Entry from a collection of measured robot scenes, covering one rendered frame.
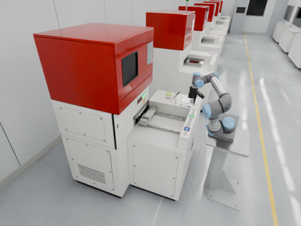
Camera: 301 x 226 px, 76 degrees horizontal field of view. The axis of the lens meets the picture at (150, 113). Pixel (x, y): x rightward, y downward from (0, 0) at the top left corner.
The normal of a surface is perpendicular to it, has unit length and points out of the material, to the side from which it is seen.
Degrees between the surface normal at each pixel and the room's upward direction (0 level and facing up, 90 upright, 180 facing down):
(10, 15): 90
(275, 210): 0
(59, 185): 0
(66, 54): 90
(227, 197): 0
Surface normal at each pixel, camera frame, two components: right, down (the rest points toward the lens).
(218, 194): 0.02, -0.85
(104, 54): -0.36, 0.48
